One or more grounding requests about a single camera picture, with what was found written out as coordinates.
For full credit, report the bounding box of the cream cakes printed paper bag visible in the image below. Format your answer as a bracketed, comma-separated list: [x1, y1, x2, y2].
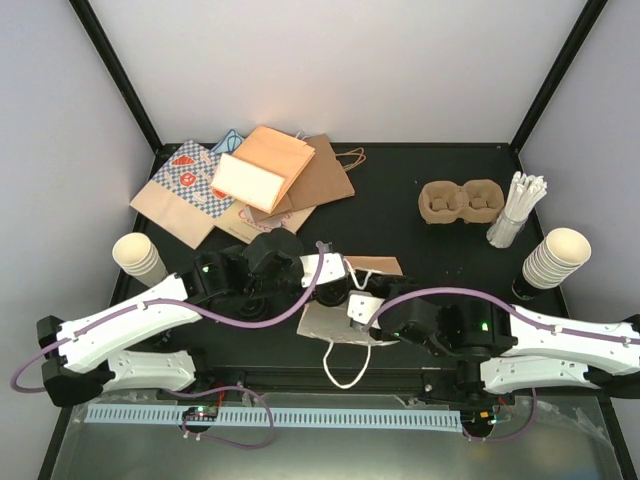
[215, 201, 315, 244]

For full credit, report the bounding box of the left stack of paper cups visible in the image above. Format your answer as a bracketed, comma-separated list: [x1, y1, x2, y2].
[112, 233, 168, 287]

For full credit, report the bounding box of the blue checkered paper bag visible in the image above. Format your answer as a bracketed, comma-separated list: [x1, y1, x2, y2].
[130, 140, 234, 249]

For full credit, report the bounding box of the black frame post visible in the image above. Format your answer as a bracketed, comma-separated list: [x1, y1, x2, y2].
[509, 0, 608, 154]
[69, 0, 163, 154]

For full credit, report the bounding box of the cardboard cup carrier stack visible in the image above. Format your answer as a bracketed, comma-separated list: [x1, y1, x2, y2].
[418, 179, 505, 225]

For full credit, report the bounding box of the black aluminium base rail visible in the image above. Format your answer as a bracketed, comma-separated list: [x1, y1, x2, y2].
[204, 366, 513, 408]

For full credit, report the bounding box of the stack of paper cups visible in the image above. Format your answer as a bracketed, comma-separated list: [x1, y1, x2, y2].
[112, 233, 168, 287]
[512, 227, 592, 300]

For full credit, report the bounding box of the black cup lid stack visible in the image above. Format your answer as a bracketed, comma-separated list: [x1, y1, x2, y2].
[237, 298, 270, 322]

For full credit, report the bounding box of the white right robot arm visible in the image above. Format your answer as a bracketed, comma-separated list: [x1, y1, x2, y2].
[363, 287, 639, 403]

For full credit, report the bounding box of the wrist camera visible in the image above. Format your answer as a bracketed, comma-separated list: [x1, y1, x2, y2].
[347, 291, 384, 332]
[300, 253, 349, 288]

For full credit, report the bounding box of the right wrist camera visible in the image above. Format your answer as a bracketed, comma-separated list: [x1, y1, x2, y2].
[347, 291, 384, 332]

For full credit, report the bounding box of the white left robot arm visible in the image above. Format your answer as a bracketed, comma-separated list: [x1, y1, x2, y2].
[36, 228, 411, 407]

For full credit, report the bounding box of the right black frame post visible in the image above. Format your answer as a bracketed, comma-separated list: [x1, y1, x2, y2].
[509, 0, 608, 154]

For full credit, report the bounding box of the folded orange paper bag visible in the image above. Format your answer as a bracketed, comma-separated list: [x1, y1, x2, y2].
[210, 126, 315, 214]

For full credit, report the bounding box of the dark brown paper bag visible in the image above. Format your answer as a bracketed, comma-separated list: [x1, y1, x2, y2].
[287, 134, 366, 211]

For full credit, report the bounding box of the right stack of paper cups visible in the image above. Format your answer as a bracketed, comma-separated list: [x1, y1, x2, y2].
[512, 227, 592, 300]

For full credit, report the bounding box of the white slotted cable duct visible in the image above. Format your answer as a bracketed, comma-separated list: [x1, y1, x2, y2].
[84, 404, 463, 433]

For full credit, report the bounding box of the light blue paper bag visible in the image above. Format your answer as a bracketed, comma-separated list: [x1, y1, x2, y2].
[210, 129, 245, 155]

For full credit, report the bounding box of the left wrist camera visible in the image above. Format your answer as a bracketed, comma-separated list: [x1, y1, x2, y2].
[300, 253, 349, 288]

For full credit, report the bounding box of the orange kraft paper bag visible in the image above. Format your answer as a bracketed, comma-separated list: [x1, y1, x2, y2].
[296, 256, 403, 390]

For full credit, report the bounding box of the cup of white straws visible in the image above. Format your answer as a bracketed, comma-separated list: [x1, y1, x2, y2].
[486, 171, 547, 249]

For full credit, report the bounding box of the left black frame post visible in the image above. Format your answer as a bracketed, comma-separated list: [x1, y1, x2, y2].
[69, 0, 163, 154]

